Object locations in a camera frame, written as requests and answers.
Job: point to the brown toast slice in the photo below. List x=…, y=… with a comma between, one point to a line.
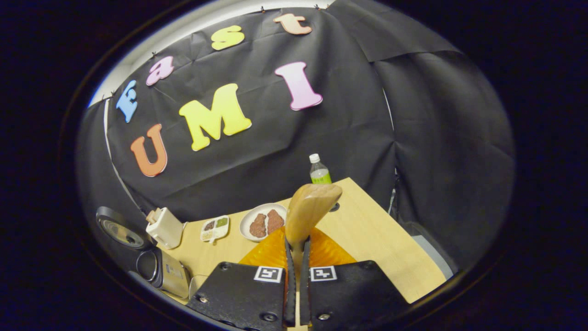
x=152, y=216

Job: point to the dark grey rice cooker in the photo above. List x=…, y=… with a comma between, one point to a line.
x=172, y=276

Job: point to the green label drink bottle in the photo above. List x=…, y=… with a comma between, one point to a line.
x=319, y=172

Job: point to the white toaster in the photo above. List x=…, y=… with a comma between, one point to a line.
x=166, y=230

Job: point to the wooden spoon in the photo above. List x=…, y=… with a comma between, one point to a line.
x=312, y=207

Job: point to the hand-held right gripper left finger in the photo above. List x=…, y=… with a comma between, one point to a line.
x=289, y=303

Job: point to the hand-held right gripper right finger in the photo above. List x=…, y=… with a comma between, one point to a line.
x=305, y=303

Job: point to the small divided grain dish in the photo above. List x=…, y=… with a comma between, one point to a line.
x=215, y=229

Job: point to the brown meat piece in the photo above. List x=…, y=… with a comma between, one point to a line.
x=275, y=221
x=258, y=226

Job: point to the round white plate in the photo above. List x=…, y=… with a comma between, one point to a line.
x=245, y=227

